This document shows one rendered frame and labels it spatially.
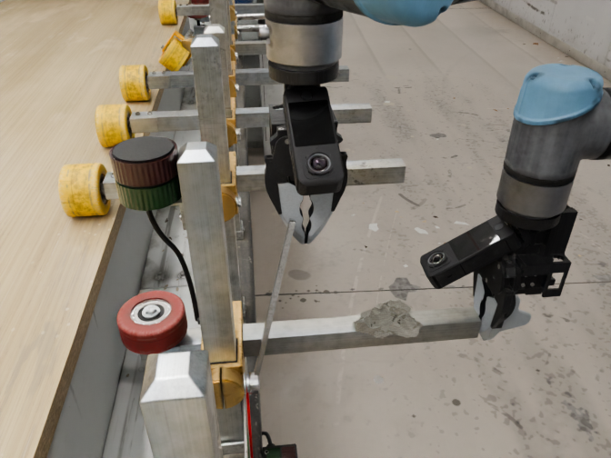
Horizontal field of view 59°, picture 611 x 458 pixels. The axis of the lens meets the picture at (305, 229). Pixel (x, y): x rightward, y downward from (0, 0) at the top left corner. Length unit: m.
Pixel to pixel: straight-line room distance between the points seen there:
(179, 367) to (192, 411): 0.02
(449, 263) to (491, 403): 1.18
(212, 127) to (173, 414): 0.50
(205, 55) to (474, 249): 0.41
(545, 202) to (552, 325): 1.52
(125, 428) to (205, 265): 0.44
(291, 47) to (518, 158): 0.27
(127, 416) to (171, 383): 0.65
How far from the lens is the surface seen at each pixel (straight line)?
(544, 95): 0.59
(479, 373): 1.88
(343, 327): 0.70
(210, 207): 0.52
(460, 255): 0.66
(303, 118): 0.54
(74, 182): 0.86
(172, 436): 0.33
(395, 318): 0.70
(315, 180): 0.50
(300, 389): 1.75
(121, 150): 0.52
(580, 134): 0.61
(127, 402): 0.97
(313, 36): 0.52
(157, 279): 1.20
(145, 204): 0.51
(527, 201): 0.63
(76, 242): 0.85
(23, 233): 0.90
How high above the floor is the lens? 1.35
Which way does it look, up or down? 34 degrees down
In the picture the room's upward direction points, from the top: straight up
